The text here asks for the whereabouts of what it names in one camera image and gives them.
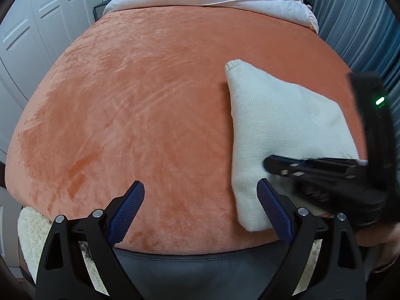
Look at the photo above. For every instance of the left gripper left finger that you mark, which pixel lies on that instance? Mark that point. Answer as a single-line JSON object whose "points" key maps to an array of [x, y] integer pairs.
{"points": [[62, 272]]}

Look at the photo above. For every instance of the blue grey curtain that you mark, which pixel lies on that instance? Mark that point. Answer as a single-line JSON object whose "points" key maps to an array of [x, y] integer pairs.
{"points": [[364, 33]]}

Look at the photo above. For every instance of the person's right hand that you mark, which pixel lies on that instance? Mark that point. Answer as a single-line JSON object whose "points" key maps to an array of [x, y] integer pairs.
{"points": [[383, 242]]}

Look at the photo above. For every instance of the fluffy cream blanket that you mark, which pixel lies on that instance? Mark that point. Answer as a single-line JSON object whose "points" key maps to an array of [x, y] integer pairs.
{"points": [[33, 229]]}

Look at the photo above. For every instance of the orange velvet bed cover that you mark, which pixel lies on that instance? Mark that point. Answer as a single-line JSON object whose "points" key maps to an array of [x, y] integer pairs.
{"points": [[142, 95]]}

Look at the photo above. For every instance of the white panelled wardrobe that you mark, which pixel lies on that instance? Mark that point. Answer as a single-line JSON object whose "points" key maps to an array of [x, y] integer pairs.
{"points": [[38, 40]]}

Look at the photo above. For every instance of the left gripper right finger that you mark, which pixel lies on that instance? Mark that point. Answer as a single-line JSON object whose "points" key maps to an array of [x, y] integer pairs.
{"points": [[323, 260]]}

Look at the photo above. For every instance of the cream knit sweater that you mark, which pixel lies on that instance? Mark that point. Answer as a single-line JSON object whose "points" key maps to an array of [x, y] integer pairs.
{"points": [[273, 117]]}

